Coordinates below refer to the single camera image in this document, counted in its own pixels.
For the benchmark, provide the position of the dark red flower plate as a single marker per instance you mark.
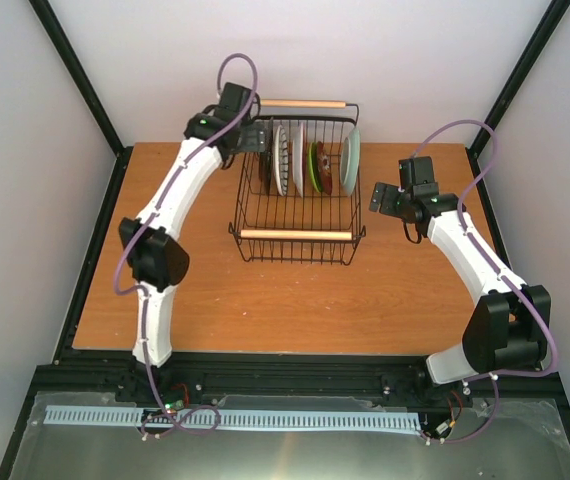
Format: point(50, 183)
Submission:
point(324, 168)

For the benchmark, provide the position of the black rimmed beige plate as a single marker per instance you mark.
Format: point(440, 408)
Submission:
point(265, 161)

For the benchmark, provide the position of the left black frame post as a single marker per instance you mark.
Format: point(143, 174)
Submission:
point(52, 26)

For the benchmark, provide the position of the black frame post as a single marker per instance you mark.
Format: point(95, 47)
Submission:
point(533, 49)
point(52, 26)

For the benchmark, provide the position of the green striped rim plate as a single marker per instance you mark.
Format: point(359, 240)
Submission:
point(280, 160)

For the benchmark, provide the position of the right black frame post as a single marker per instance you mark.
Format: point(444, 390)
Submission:
point(533, 49)

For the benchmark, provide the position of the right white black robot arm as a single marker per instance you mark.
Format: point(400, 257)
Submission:
point(508, 332)

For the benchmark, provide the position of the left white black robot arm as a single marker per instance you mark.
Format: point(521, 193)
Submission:
point(151, 240)

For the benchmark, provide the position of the plain lime green plate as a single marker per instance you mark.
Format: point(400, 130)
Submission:
point(313, 167)

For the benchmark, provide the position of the mint green flower plate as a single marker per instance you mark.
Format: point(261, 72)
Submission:
point(350, 160)

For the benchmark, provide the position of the red and teal flower plate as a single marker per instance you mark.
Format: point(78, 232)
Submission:
point(298, 145)

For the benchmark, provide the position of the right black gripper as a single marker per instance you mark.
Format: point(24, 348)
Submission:
point(387, 205)

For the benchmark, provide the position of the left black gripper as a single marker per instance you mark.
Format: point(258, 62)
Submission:
point(253, 141)

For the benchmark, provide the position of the black wire dish rack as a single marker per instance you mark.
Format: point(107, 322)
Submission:
point(315, 228)

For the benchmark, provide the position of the light blue slotted cable duct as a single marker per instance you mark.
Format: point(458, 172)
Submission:
point(237, 420)

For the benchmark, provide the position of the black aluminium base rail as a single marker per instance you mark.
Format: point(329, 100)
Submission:
point(394, 381)

